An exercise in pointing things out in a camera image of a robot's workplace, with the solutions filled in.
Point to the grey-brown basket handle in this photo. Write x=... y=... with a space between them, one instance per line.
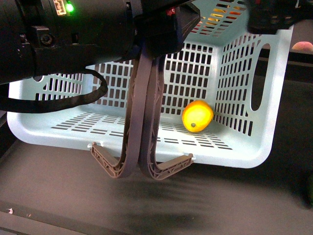
x=141 y=127

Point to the light blue plastic basket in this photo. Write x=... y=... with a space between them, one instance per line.
x=240 y=75

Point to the pale peach near edge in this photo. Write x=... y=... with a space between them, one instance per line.
x=303 y=46

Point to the yellow mango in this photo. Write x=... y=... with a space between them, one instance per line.
x=197 y=116

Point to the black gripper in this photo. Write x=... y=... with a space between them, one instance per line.
x=164 y=25

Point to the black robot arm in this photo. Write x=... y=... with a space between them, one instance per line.
x=43 y=37

